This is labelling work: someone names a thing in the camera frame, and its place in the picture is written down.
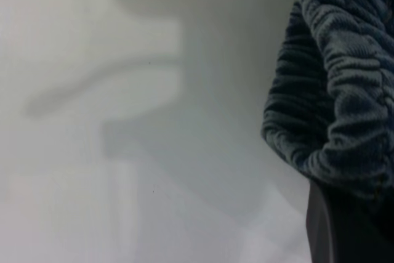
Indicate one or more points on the blue denim shorts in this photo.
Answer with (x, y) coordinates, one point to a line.
(338, 75)

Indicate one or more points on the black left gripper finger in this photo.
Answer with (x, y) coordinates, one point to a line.
(338, 238)

